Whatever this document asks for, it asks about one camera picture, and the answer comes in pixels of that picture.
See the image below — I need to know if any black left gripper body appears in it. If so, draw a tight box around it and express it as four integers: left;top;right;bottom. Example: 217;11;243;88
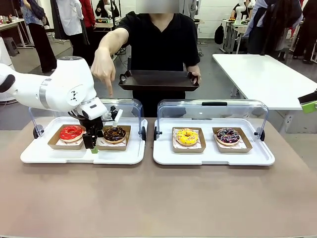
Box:
78;116;105;137

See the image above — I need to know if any paper liner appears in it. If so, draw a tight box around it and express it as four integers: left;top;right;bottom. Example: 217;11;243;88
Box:
214;134;249;150
98;137;128;148
55;137;84;147
172;128;203;150

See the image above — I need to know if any chocolate sprinkle donut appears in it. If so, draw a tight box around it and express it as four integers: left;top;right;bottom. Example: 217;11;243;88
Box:
103;126;127;145

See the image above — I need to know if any cardboard tray of chocolate donut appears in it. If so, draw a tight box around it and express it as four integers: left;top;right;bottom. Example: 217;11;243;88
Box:
95;124;132;151

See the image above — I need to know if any dark brown serving tray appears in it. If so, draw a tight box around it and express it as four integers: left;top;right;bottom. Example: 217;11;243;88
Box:
118;69;200;92

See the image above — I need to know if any person's right forearm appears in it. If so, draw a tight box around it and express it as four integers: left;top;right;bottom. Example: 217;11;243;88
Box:
98;27;130;56

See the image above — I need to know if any red glazed donut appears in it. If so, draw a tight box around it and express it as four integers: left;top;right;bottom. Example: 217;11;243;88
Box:
59;125;84;143

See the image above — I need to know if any cardboard tray of red donut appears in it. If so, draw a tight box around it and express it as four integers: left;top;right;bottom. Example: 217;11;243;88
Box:
47;124;87;150

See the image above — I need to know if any paper liner under red donut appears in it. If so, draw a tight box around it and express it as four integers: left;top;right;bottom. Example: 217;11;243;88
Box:
55;137;84;147

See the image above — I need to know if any paper liner under purple donut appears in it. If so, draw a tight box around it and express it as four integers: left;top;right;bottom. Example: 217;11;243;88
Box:
214;134;249;150

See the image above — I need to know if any paper liner under yellow donut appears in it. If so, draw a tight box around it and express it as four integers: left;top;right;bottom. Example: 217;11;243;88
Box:
172;128;203;150

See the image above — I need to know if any purple drizzled sprinkle donut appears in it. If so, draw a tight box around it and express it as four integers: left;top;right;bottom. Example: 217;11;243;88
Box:
215;127;241;146

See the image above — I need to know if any yellow sprinkle donut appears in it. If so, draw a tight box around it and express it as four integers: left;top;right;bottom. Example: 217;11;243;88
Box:
175;127;200;147

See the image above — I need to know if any cardboard tray of purple donut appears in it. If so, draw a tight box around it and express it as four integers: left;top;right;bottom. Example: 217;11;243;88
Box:
211;126;254;154

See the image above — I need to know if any cardboard tray of yellow donut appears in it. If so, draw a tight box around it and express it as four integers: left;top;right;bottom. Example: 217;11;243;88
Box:
171;126;207;154

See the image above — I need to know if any person in black shirt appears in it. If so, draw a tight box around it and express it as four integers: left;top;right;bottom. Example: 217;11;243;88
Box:
123;0;201;118

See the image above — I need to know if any person's right hand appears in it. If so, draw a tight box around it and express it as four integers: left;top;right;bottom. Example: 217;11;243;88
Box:
90;47;117;97

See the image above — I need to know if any person's left hand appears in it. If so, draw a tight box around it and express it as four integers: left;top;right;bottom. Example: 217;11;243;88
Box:
187;64;202;86

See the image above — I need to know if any clear display lid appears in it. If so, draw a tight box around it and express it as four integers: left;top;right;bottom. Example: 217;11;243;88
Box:
28;98;145;140
156;99;269;142

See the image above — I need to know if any large white table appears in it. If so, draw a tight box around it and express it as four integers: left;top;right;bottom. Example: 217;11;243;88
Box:
211;54;317;132

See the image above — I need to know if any white display tray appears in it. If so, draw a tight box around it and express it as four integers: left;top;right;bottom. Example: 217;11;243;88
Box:
20;116;149;165
153;117;276;167

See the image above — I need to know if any bystander in black clothes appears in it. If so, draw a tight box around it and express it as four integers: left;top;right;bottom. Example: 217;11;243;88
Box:
292;0;317;64

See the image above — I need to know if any bystander in dark brown coat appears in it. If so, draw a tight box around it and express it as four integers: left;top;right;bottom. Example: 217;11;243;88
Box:
244;0;303;60

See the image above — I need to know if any bystander in blue shirt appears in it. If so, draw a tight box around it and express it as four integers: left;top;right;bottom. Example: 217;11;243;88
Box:
20;0;58;74

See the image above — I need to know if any bystander in white shirt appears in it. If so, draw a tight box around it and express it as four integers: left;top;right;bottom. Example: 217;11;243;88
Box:
50;0;90;59

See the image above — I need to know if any bystander in red top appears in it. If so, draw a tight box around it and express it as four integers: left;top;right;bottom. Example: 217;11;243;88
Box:
79;0;97;32

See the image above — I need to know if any grey stool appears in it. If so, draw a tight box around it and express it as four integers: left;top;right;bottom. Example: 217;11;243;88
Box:
1;37;20;57

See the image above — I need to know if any black backpack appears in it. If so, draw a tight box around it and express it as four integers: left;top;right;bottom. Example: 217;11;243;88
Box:
213;23;225;46

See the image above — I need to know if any black lid handle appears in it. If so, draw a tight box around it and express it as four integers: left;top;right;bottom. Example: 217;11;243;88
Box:
201;101;228;107

